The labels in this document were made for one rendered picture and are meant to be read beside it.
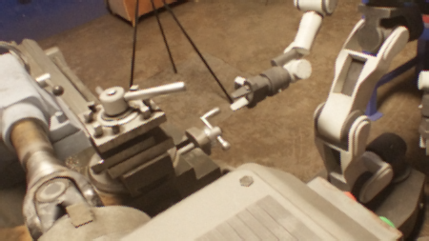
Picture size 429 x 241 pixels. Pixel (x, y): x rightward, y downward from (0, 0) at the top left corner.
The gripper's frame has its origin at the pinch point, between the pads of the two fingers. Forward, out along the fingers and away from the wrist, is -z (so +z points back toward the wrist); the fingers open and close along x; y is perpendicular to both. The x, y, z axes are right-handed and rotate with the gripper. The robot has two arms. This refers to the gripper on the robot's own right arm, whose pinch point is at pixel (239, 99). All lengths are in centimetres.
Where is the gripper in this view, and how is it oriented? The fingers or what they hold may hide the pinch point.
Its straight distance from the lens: 143.6
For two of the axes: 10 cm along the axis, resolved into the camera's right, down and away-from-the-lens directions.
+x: 0.1, -5.9, -8.0
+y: 5.6, 6.7, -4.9
